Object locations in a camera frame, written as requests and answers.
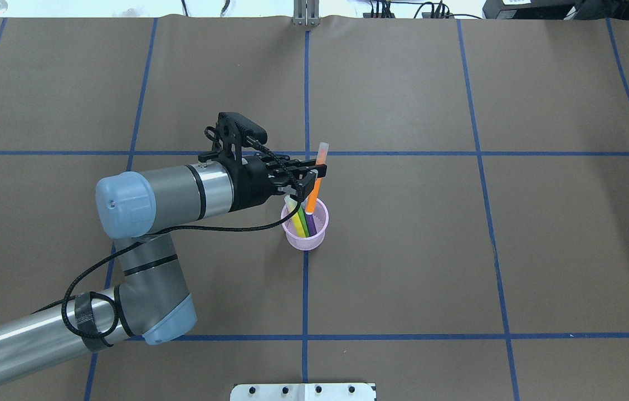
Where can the purple marker pen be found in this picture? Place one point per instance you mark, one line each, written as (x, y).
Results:
(311, 225)

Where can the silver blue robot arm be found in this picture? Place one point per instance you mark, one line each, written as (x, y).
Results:
(140, 289)

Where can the aluminium frame post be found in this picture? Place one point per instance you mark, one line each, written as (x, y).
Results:
(306, 13)

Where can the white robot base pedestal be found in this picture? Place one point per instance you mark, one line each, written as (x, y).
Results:
(304, 391)

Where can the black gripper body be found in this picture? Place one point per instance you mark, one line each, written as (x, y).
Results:
(248, 185)

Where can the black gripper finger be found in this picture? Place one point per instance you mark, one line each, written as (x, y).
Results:
(304, 166)
(300, 184)

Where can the orange marker pen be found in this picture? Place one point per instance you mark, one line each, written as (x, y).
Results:
(320, 160)

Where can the green marker pen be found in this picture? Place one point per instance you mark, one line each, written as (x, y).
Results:
(298, 220)

